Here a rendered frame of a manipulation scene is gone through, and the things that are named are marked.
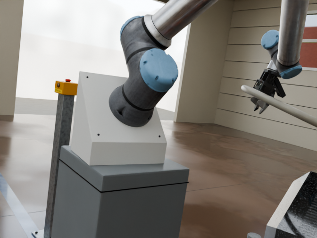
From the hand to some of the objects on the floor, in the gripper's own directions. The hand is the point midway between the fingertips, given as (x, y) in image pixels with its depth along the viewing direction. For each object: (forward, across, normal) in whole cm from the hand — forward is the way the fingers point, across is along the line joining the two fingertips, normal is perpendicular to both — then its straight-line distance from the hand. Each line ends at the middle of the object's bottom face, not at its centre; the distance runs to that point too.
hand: (259, 110), depth 163 cm
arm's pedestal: (+120, +31, -38) cm, 130 cm away
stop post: (+141, -58, -63) cm, 165 cm away
